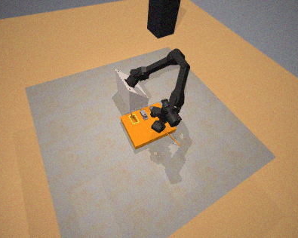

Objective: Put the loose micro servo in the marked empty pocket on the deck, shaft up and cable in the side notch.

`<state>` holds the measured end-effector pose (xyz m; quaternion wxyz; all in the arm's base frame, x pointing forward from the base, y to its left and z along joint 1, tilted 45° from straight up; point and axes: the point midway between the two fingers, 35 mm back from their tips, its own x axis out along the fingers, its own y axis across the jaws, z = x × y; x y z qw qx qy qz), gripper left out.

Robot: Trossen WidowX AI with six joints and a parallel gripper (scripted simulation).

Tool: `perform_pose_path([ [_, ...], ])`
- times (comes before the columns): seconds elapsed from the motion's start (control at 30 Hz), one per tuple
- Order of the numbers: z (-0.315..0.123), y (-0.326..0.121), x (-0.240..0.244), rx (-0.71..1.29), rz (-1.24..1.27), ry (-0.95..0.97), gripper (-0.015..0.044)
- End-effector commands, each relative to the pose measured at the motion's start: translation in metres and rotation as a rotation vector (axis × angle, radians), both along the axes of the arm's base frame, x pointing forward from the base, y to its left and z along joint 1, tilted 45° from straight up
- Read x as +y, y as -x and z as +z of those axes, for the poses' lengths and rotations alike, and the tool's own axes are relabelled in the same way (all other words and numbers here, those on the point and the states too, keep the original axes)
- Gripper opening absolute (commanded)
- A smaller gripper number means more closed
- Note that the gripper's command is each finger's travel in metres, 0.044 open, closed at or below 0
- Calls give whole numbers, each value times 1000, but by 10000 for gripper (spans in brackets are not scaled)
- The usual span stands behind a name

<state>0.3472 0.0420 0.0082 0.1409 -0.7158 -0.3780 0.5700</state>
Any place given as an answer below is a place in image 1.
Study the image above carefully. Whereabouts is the orange flat deck plate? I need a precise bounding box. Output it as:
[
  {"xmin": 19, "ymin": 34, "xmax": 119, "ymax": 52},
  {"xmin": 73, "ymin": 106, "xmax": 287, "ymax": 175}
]
[{"xmin": 121, "ymin": 102, "xmax": 177, "ymax": 150}]

